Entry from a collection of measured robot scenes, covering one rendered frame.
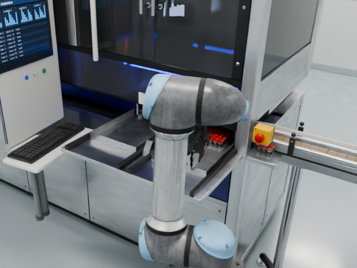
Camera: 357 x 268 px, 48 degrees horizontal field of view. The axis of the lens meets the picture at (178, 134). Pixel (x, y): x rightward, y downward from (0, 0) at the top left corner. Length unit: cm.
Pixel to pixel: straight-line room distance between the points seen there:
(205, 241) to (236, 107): 37
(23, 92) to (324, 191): 232
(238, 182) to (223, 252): 79
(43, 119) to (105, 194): 59
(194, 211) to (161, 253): 96
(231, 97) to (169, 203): 33
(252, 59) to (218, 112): 71
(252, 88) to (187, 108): 75
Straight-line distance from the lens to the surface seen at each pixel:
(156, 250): 113
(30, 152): 192
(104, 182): 236
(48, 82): 213
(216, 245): 109
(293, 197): 197
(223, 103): 93
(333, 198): 327
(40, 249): 264
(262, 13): 157
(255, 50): 160
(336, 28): 624
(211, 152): 176
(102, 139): 183
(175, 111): 94
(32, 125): 210
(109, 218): 250
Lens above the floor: 174
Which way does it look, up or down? 27 degrees down
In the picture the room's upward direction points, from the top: 3 degrees clockwise
